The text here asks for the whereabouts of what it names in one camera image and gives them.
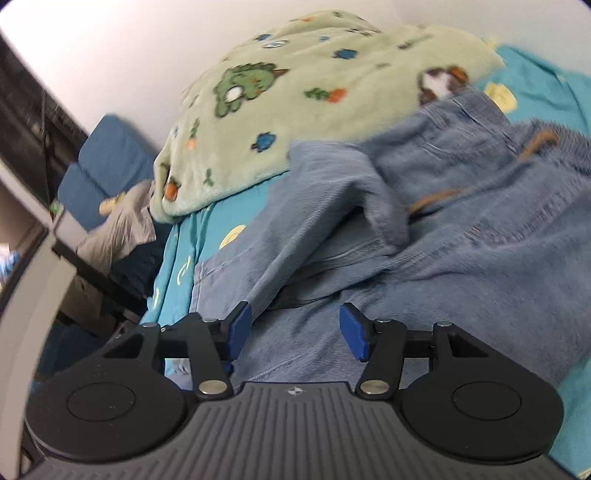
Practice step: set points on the light blue denim jeans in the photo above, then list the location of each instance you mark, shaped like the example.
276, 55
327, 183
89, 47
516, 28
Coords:
415, 239

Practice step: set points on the teal patterned bed sheet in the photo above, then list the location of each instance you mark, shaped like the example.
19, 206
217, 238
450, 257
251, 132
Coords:
194, 258

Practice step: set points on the blue quilted folding mattress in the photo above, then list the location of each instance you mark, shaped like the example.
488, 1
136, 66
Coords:
113, 159

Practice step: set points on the grey cloth on chair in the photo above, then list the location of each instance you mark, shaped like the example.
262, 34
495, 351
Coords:
129, 225

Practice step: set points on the white and black desk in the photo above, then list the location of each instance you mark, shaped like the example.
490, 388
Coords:
27, 311

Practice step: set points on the green cartoon fleece blanket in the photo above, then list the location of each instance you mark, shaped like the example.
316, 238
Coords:
326, 76

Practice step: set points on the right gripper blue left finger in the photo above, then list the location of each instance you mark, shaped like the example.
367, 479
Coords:
210, 346

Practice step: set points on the dark barred window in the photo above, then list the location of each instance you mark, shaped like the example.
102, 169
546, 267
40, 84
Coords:
38, 138

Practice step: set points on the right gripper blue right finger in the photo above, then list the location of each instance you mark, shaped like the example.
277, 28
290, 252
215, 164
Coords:
380, 345

